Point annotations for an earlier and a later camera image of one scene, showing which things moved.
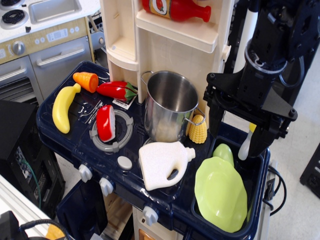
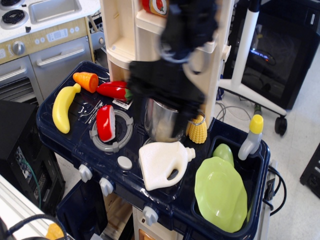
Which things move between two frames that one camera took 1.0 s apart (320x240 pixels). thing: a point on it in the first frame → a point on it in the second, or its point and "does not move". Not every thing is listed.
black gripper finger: [263, 135] → [184, 116]
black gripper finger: [216, 111] → [138, 102]
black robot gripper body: [251, 90] → [167, 82]
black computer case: [26, 162] does not move
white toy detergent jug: [157, 160] does not move
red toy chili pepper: [120, 90] does not move
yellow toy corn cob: [196, 129] does not move
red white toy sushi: [106, 123] does not move
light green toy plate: [220, 194] does not move
